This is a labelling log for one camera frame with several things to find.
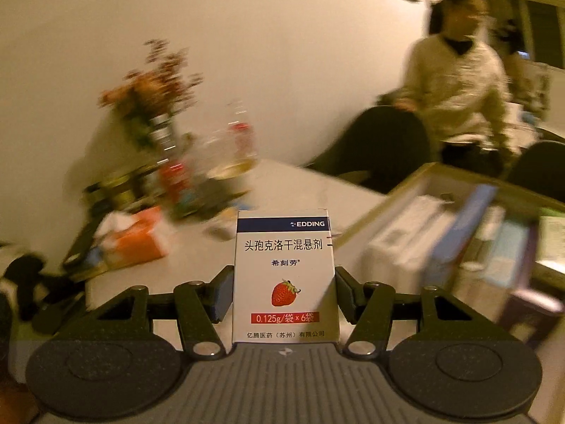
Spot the light blue medicine box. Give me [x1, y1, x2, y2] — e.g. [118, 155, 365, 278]
[483, 218, 530, 289]

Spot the small white purple box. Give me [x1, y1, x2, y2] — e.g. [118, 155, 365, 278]
[232, 209, 340, 343]

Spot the white bear cough medicine box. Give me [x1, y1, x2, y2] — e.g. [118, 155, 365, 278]
[362, 194, 447, 286]

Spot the large cardboard sorting box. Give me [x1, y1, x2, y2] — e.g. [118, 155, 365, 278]
[334, 164, 564, 346]

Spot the black flat pack yellow print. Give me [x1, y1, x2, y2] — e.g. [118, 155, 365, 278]
[61, 216, 109, 282]

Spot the orange tissue pack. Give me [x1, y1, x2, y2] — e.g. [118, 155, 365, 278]
[94, 206, 174, 269]

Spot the yellow lid glass jar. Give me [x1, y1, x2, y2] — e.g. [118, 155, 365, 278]
[83, 173, 136, 212]

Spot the red label drink bottle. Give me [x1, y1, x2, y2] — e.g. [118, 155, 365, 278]
[149, 114, 196, 218]

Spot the white paper bowl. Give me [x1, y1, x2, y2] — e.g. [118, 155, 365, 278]
[207, 158, 258, 198]

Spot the dark chair near woman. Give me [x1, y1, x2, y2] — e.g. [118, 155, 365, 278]
[307, 106, 433, 194]

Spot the woman in white jacket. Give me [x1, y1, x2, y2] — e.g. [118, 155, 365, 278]
[394, 0, 520, 177]

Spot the dried flower bouquet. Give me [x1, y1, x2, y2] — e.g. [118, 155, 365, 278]
[97, 38, 205, 152]

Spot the person in background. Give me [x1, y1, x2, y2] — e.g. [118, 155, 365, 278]
[494, 18, 534, 112]

